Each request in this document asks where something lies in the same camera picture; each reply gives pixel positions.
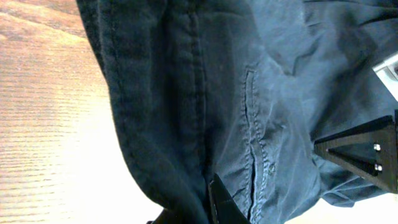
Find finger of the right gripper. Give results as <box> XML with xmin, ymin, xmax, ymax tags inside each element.
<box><xmin>314</xmin><ymin>110</ymin><xmax>397</xmax><ymax>194</ymax></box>

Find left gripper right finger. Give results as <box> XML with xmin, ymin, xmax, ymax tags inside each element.
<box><xmin>208</xmin><ymin>174</ymin><xmax>250</xmax><ymax>224</ymax></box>

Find dark blue shorts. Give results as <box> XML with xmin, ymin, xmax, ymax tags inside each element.
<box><xmin>77</xmin><ymin>0</ymin><xmax>397</xmax><ymax>223</ymax></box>

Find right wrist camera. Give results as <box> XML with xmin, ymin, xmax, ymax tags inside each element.
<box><xmin>372</xmin><ymin>52</ymin><xmax>398</xmax><ymax>100</ymax></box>

